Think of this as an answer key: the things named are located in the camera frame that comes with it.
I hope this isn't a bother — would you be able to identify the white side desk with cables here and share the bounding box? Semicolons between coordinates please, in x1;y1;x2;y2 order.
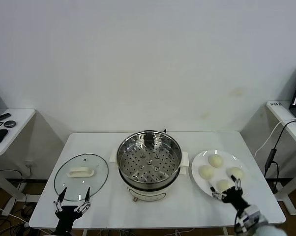
266;100;296;216

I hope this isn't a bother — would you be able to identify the black cable with adapter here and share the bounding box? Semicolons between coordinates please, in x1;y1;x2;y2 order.
263;119;296;195

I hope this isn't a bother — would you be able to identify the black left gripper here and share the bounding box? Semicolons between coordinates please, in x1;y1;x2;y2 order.
53;187;92;232

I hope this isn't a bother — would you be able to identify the white steamed baozi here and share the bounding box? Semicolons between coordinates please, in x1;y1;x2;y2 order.
198;165;215;179
226;167;244;179
208;154;224;169
215;179;234;194

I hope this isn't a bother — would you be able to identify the white round plate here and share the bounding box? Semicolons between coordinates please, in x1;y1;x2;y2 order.
191;149;251;201

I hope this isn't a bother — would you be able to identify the white work table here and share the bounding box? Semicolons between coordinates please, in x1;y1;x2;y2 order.
29;131;286;236

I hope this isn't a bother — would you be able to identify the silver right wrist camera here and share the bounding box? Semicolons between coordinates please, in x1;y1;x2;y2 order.
236;208;261;233

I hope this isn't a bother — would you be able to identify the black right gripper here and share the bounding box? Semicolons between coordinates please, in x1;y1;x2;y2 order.
208;174;249;210

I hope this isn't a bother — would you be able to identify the round glass pot lid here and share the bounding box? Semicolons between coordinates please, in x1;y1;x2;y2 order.
54;153;109;202

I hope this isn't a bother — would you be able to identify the white floor cable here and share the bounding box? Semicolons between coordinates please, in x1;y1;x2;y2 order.
0;203;28;225

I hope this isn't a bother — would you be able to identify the black floor cable loop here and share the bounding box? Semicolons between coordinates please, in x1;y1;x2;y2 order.
0;168;25;184

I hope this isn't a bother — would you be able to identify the steel perforated steamer basket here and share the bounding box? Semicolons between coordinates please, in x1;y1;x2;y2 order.
116;131;183;184

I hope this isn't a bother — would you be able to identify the white electric cooker pot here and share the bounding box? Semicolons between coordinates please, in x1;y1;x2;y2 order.
109;150;190;203

